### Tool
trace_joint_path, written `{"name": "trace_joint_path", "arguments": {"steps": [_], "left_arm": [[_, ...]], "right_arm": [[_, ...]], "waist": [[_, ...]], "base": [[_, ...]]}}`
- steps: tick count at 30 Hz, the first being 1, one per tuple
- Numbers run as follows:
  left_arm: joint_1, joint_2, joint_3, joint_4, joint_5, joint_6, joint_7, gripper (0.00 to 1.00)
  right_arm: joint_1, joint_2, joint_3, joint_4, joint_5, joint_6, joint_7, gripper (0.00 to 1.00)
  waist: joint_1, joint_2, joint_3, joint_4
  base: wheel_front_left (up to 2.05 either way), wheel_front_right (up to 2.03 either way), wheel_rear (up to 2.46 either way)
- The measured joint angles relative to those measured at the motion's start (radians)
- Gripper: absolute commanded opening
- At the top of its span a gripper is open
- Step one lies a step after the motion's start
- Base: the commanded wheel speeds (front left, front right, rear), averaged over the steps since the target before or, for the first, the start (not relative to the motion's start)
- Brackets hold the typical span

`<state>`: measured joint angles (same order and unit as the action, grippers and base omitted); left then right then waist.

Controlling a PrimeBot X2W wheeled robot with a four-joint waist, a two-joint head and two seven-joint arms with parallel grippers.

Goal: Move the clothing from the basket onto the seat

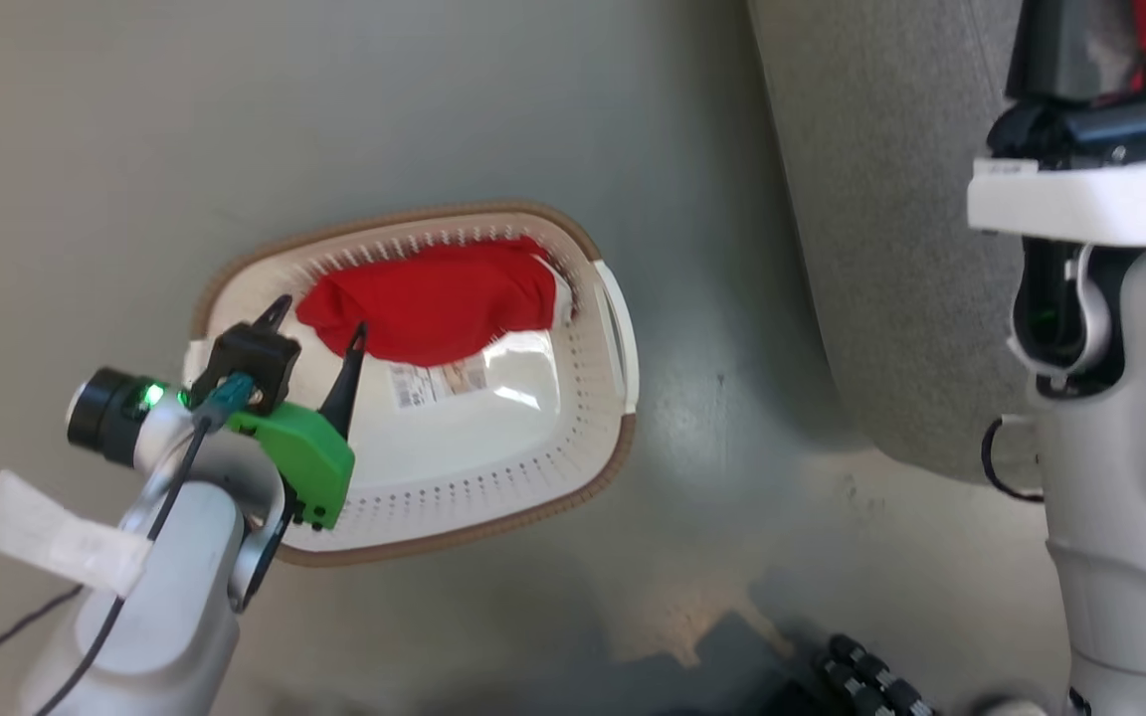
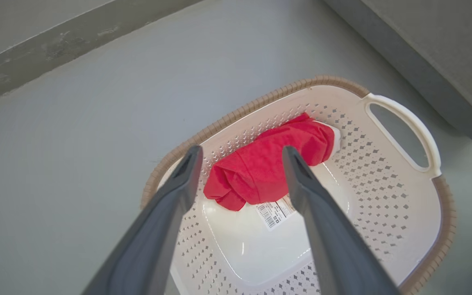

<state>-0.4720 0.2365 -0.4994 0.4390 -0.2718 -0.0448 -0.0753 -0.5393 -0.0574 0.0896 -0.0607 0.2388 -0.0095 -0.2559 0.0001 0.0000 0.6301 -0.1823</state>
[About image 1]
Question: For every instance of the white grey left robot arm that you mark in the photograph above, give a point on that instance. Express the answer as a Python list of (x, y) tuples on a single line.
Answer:
[(175, 597)]

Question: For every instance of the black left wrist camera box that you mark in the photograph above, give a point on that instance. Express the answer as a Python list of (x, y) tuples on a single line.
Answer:
[(253, 360)]

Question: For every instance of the white paper tag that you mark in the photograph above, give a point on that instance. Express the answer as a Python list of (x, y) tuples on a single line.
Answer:
[(56, 532)]

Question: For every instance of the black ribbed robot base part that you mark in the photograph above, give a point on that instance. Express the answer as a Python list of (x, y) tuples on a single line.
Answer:
[(861, 676)]

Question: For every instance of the white barcode sticker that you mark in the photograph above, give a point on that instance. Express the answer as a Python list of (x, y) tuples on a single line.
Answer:
[(437, 384)]

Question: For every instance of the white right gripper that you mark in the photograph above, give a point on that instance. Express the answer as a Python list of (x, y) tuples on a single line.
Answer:
[(1090, 199)]

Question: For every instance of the plain red garment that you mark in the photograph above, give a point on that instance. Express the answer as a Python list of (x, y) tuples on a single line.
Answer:
[(434, 298)]

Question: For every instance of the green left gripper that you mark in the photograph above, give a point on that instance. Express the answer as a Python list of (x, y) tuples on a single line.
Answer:
[(314, 457)]

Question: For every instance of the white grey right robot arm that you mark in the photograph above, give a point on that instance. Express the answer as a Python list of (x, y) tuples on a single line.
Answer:
[(1130, 497)]

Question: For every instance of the grey fabric sofa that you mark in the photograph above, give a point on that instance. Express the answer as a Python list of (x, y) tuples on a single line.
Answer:
[(881, 249)]

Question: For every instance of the cream perforated laundry basket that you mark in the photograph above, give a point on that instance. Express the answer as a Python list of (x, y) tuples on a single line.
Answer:
[(474, 447)]

